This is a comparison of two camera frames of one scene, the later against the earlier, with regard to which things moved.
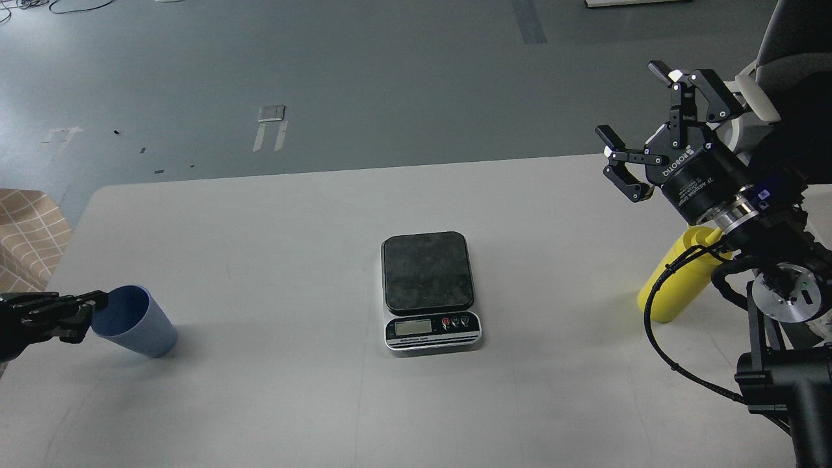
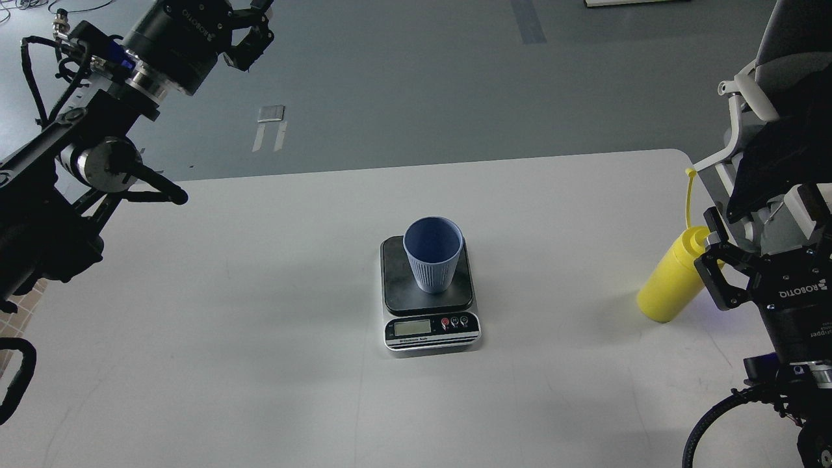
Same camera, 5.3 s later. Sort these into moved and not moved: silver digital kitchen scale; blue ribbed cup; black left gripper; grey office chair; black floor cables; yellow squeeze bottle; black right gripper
Moved: black right gripper; black left gripper; blue ribbed cup
Not moved: black floor cables; yellow squeeze bottle; grey office chair; silver digital kitchen scale
